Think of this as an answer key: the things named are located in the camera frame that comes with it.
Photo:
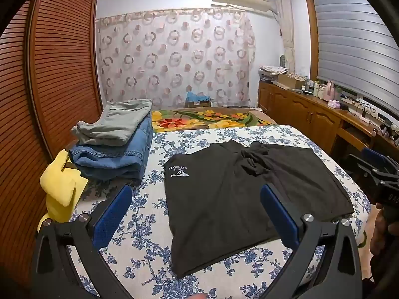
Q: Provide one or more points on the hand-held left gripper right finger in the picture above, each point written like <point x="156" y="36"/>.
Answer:
<point x="277" y="211"/>

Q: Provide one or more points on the white hanging cloth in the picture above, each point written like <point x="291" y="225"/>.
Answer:
<point x="285" y="21"/>

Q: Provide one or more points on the folded grey pants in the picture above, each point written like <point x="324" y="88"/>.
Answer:
<point x="118" y="121"/>

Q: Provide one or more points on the open cardboard box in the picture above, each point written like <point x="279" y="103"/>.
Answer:
<point x="288" y="81"/>

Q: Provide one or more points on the wooden louvered wardrobe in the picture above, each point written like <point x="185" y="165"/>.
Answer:
<point x="62" y="53"/>

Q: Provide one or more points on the black pants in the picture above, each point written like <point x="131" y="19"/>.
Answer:
<point x="233" y="187"/>

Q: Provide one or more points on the person's right forearm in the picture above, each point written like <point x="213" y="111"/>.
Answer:
<point x="389" y="271"/>

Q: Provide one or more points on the pink tissue box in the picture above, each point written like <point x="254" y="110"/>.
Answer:
<point x="335" y="103"/>

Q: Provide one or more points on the stack of papers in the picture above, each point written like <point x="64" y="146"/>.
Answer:
<point x="271" y="70"/>

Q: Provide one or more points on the yellow cloth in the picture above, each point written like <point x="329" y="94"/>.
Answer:
<point x="59" y="190"/>

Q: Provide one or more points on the person's right hand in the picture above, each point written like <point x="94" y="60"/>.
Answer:
<point x="378" y="227"/>

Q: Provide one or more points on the wooden cabinet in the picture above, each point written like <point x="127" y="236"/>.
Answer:
<point x="305" y="112"/>

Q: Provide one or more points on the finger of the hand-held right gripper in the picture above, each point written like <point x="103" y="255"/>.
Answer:
<point x="366" y="169"/>
<point x="374" y="157"/>

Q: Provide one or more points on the box with blue cloth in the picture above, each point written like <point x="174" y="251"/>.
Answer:
<point x="198" y="99"/>

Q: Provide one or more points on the folded blue jeans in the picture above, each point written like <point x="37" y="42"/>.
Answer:
<point x="124" y="155"/>

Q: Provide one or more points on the blue floral bedsheet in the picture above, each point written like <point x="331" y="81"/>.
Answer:
<point x="149" y="243"/>

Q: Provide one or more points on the pink bottle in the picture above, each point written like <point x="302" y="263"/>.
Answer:
<point x="329" y="92"/>

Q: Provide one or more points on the colourful flower blanket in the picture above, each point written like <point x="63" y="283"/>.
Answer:
<point x="193" y="120"/>

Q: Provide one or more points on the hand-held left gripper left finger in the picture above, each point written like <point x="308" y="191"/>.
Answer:
<point x="112" y="215"/>

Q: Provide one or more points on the grey window blind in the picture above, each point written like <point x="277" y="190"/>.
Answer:
<point x="352" y="37"/>

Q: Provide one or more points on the white bottle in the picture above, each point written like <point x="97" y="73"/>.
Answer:
<point x="316" y="90"/>

